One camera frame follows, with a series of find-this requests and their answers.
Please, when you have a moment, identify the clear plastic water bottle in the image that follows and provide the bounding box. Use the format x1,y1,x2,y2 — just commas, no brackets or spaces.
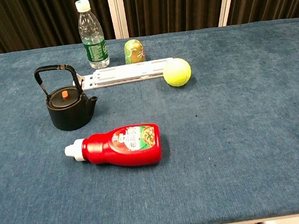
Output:
74,0,111,71

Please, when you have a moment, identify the white plastic folding stand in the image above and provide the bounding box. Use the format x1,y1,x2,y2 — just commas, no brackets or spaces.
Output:
71,57,177,92

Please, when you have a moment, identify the red ketchup squeeze bottle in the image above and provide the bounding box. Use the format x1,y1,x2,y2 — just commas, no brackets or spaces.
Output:
62,122,164,175

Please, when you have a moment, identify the yellow tennis ball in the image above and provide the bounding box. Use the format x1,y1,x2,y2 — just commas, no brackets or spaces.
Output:
161,56,193,89

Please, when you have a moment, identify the blue fabric table cover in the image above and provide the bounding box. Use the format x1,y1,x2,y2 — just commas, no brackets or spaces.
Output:
0,17,299,224

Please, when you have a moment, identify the dark pleated curtain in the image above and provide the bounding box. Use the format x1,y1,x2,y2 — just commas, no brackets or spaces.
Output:
0,0,299,56

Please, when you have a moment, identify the black cast iron teapot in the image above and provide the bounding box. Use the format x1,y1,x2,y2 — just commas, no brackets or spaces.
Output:
33,60,101,135

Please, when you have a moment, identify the green gold egg-shaped toy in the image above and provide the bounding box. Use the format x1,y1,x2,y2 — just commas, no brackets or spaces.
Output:
122,38,147,65

